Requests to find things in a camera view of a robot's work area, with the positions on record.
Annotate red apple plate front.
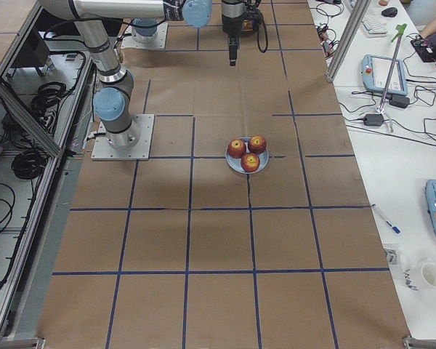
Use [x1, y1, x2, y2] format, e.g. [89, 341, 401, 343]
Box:
[241, 153, 260, 172]

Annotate green tipped metal rod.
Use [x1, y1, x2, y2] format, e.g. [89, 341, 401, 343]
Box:
[376, 23, 407, 116]

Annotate white mug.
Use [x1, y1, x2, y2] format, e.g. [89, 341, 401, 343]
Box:
[403, 258, 436, 292]

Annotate red apple plate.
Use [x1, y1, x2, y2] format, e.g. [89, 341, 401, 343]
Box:
[241, 153, 260, 172]
[248, 135, 267, 154]
[227, 139, 246, 159]

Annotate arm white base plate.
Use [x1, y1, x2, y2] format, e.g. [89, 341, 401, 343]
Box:
[91, 114, 155, 161]
[121, 23, 168, 50]

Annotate coiled black cables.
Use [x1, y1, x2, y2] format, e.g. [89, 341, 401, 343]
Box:
[10, 148, 50, 181]

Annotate light blue plate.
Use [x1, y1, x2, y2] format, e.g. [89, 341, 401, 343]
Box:
[225, 137, 270, 174]

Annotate black power adapter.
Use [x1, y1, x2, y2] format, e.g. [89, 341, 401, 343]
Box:
[363, 113, 384, 127]

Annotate aluminium frame post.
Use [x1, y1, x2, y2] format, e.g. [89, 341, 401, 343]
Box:
[326, 0, 371, 83]

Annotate white keyboard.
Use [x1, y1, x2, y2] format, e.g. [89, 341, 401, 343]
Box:
[361, 9, 388, 38]

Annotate red apple plate back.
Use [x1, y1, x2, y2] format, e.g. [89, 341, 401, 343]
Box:
[248, 135, 267, 154]

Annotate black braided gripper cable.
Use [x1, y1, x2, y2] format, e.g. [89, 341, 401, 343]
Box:
[247, 7, 269, 54]

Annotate black computer mouse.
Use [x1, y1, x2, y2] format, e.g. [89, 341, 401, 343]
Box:
[381, 7, 398, 17]

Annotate blue white pen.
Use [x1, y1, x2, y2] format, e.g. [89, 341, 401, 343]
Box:
[371, 204, 401, 234]

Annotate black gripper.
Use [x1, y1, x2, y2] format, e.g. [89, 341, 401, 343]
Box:
[221, 0, 246, 66]

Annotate red apple plate left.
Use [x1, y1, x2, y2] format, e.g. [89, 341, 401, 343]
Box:
[227, 139, 246, 159]

